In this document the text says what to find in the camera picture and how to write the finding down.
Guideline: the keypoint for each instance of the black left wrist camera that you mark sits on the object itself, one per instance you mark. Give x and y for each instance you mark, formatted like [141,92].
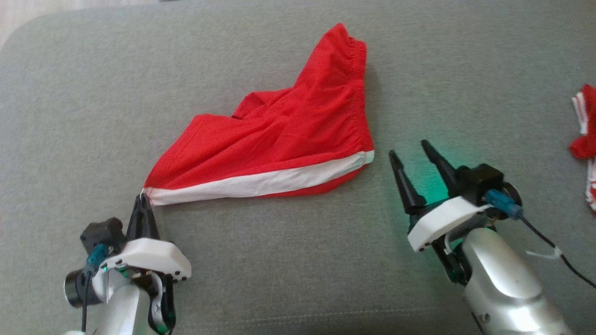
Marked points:
[102,232]

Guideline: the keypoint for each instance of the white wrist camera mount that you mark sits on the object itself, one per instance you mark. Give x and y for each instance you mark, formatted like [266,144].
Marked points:
[149,256]
[442,221]

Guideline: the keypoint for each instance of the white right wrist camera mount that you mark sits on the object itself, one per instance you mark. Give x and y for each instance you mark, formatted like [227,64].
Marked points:
[442,221]

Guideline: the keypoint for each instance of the red shorts with white stripe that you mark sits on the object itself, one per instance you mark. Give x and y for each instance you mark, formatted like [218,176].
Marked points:
[288,135]

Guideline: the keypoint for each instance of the red jersey with white trim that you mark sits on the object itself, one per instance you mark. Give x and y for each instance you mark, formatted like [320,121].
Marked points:
[587,139]

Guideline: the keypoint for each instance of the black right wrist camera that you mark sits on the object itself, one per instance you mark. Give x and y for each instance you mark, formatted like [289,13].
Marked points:
[479,179]

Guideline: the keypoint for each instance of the large grey sofa seat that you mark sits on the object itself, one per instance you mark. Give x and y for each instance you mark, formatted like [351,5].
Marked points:
[279,279]

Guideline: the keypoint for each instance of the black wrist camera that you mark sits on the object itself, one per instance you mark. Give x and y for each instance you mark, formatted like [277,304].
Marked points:
[479,179]
[102,232]

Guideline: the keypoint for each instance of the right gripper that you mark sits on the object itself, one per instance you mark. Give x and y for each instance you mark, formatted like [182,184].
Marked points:
[454,263]

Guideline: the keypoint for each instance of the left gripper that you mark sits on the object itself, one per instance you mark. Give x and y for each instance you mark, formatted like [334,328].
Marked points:
[170,302]

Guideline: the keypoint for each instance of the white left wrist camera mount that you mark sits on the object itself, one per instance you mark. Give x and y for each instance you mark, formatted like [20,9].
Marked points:
[149,256]

